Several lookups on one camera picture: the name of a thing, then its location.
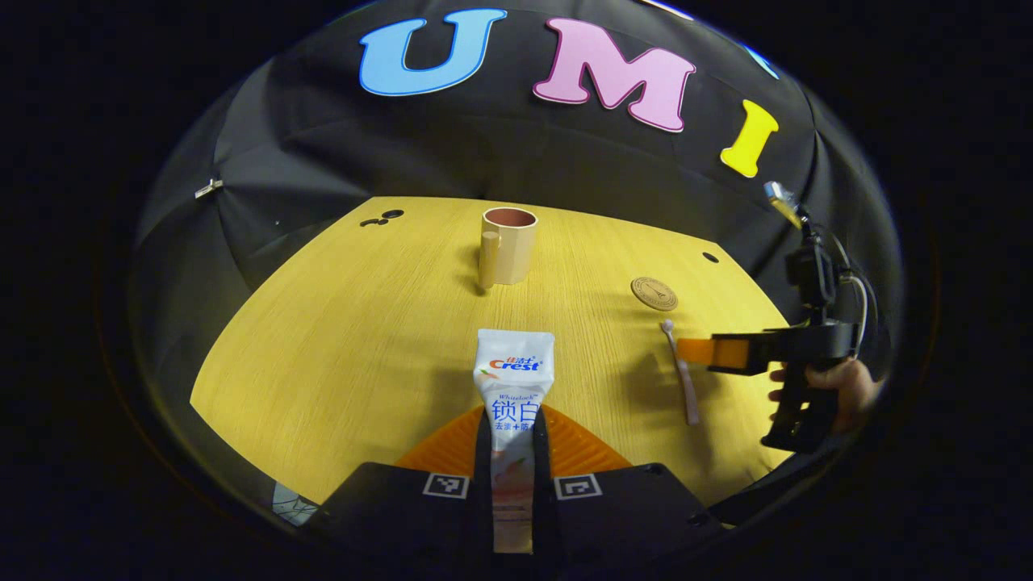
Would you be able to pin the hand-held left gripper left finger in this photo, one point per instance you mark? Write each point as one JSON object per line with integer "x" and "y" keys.
{"x": 403, "y": 508}

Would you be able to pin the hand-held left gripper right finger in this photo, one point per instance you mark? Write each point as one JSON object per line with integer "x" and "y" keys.
{"x": 621, "y": 508}

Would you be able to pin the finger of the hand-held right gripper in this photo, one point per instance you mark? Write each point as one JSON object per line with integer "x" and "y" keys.
{"x": 730, "y": 353}

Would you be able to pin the white toothbrush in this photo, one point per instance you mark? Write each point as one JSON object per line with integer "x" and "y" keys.
{"x": 684, "y": 379}

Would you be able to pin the round wooden coaster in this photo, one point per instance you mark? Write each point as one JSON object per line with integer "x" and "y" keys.
{"x": 654, "y": 294}

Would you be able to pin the white toothpaste tube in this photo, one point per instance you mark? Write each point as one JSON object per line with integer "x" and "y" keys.
{"x": 514, "y": 379}

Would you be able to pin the beige cup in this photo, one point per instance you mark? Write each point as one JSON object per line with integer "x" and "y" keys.
{"x": 512, "y": 250}

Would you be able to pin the black backdrop cloth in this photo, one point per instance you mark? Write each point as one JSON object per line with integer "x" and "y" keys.
{"x": 484, "y": 145}

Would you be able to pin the silver metal clip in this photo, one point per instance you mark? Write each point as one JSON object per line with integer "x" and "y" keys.
{"x": 208, "y": 188}

